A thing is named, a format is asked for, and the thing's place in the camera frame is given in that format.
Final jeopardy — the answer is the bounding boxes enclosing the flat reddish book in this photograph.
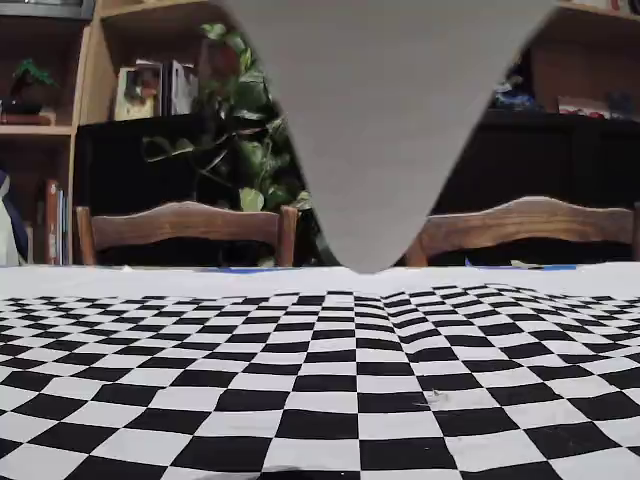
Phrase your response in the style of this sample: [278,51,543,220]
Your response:
[0,112,57,126]

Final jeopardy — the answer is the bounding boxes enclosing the blue spine books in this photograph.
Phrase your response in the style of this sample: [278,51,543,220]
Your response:
[58,187,72,265]

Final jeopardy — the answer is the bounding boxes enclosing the small green bonsai model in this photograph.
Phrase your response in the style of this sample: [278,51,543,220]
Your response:
[9,58,60,114]

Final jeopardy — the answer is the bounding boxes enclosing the red white flat item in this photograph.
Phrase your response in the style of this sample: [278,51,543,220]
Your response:
[556,94,609,120]

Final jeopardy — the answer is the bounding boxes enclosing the light wooden bookcase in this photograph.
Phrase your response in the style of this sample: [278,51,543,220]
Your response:
[0,0,226,266]

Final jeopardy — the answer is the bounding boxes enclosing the green leafy houseplant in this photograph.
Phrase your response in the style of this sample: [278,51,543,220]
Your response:
[142,22,314,214]

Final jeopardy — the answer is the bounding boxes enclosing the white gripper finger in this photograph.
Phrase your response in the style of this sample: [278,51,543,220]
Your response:
[208,0,560,275]

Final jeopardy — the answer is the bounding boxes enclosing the black white checkered mat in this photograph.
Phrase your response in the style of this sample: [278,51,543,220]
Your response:
[0,264,640,480]

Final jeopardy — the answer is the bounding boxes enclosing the dark box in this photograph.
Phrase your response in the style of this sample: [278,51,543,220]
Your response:
[0,0,96,21]

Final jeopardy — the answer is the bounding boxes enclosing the wooden chair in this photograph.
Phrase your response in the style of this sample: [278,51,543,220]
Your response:
[74,200,300,267]
[403,195,640,267]

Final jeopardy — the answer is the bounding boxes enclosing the wooden wall shelf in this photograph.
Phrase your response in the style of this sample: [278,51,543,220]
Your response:
[524,2,640,119]

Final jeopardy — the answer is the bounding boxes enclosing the white black book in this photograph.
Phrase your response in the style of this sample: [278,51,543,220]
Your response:
[169,59,201,116]

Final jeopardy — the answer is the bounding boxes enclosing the red spine book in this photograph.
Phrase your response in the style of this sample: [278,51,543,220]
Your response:
[44,179,60,265]

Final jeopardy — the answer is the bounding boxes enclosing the illustrated picture box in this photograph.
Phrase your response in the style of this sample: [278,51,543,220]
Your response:
[113,62,164,121]

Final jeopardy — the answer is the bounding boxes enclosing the black cabinet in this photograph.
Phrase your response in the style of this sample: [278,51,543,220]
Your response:
[73,112,640,267]

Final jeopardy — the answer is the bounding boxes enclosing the blue tape strip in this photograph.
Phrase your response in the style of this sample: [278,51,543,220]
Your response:
[464,258,579,271]
[219,266,346,274]

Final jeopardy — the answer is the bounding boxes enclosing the penguin plush toy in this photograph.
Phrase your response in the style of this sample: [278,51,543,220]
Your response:
[0,168,29,266]

